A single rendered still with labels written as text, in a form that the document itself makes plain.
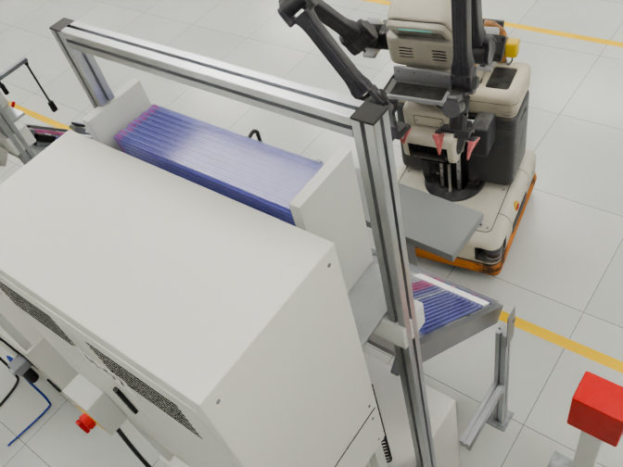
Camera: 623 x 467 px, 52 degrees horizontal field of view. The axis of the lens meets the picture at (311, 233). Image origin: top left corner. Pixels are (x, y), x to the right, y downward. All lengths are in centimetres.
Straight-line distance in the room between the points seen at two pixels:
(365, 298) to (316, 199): 30
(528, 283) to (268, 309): 223
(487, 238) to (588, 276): 52
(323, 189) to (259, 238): 16
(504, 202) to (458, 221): 55
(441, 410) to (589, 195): 174
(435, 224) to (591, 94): 182
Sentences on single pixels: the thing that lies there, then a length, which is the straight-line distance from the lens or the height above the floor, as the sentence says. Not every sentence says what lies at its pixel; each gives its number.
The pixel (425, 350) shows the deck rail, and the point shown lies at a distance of 158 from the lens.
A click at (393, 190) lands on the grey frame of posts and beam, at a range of 101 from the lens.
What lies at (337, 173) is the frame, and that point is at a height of 169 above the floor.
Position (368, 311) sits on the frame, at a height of 139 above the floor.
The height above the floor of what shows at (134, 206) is 172.
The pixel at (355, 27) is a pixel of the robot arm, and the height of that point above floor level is 131.
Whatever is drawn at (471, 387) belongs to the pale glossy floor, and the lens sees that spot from 277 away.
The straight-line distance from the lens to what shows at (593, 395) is 192.
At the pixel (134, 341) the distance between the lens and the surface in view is 99.
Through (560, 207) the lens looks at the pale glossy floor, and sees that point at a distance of 339.
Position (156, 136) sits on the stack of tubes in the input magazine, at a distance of 143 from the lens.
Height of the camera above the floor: 246
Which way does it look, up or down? 47 degrees down
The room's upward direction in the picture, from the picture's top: 17 degrees counter-clockwise
